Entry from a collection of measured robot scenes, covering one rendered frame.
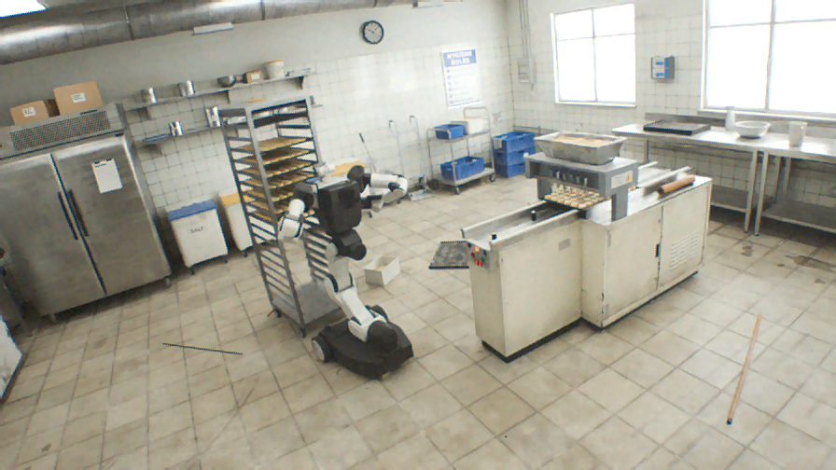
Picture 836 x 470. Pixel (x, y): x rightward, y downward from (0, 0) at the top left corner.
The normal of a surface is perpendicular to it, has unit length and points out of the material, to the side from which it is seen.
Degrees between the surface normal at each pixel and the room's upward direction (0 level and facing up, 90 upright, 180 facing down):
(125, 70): 90
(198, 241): 89
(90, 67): 90
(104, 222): 91
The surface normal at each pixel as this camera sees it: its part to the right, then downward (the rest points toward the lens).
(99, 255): 0.49, 0.26
